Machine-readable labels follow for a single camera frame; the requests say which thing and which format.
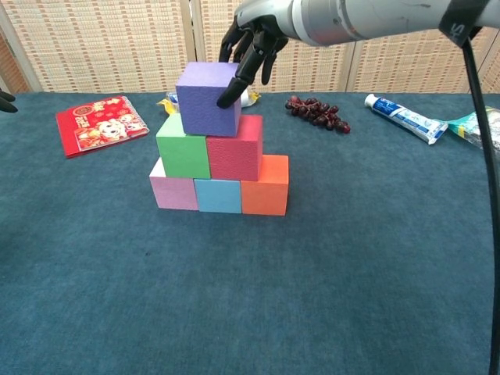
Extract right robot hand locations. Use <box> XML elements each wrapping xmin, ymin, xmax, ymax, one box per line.
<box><xmin>216</xmin><ymin>0</ymin><xmax>300</xmax><ymax>109</ymax></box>

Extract green foam cube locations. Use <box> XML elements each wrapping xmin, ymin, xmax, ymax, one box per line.
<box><xmin>155</xmin><ymin>112</ymin><xmax>212</xmax><ymax>180</ymax></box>

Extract red spiral calendar booklet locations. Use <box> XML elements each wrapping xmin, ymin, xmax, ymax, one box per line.
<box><xmin>55</xmin><ymin>95</ymin><xmax>151</xmax><ymax>159</ymax></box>

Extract white tissue pack yellow ends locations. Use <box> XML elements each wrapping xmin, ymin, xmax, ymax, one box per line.
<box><xmin>155</xmin><ymin>90</ymin><xmax>262</xmax><ymax>116</ymax></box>

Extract blue felt table cover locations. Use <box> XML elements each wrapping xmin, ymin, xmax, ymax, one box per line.
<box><xmin>0</xmin><ymin>91</ymin><xmax>500</xmax><ymax>375</ymax></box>

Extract light blue foam cube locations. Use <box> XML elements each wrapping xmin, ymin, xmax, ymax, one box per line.
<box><xmin>194</xmin><ymin>178</ymin><xmax>243</xmax><ymax>215</ymax></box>

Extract pink foam cube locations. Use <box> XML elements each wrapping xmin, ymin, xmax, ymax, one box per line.
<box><xmin>148</xmin><ymin>156</ymin><xmax>200</xmax><ymax>212</ymax></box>

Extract bamboo folding screen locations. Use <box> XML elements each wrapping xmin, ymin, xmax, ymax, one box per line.
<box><xmin>0</xmin><ymin>0</ymin><xmax>500</xmax><ymax>95</ymax></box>

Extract teal snack bag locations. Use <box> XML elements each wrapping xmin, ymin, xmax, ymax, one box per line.
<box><xmin>447</xmin><ymin>105</ymin><xmax>500</xmax><ymax>155</ymax></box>

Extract purple foam cube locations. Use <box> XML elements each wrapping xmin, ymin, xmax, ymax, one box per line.
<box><xmin>175</xmin><ymin>61</ymin><xmax>242</xmax><ymax>138</ymax></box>

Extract dark red grape bunch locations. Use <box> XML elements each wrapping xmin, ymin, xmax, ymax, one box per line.
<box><xmin>284</xmin><ymin>95</ymin><xmax>352</xmax><ymax>135</ymax></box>

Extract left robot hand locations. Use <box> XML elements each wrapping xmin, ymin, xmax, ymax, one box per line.
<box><xmin>0</xmin><ymin>87</ymin><xmax>19</xmax><ymax>114</ymax></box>

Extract white blue toothpaste tube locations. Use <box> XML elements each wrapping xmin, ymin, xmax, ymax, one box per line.
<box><xmin>363</xmin><ymin>93</ymin><xmax>449</xmax><ymax>146</ymax></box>

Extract red foam cube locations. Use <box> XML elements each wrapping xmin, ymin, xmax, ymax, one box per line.
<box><xmin>205</xmin><ymin>114</ymin><xmax>264</xmax><ymax>183</ymax></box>

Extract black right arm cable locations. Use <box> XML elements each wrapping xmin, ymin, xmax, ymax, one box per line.
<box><xmin>437</xmin><ymin>0</ymin><xmax>500</xmax><ymax>375</ymax></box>

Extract orange foam cube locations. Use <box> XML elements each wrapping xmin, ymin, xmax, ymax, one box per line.
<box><xmin>240</xmin><ymin>154</ymin><xmax>290</xmax><ymax>216</ymax></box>

